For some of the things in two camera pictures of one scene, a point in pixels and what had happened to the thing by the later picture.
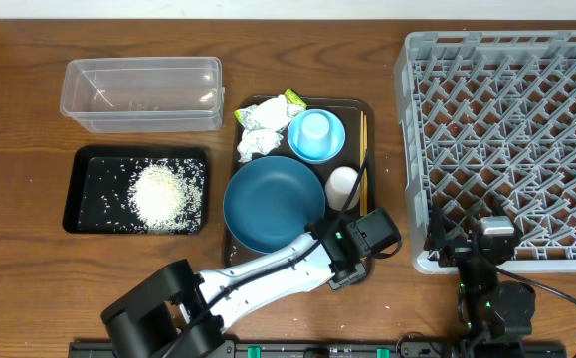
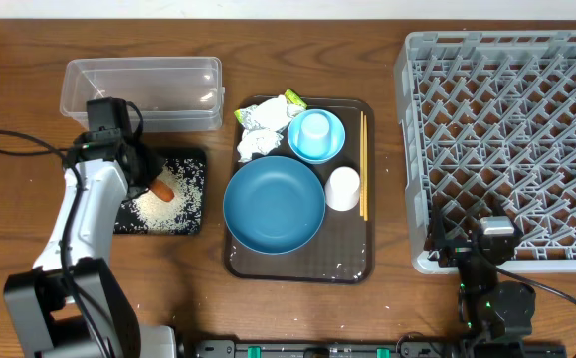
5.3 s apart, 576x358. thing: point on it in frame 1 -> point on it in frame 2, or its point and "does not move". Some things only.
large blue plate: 270,200 does not move
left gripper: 346,232 -> 157,159
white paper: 257,141 does not move
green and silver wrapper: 294,102 does not move
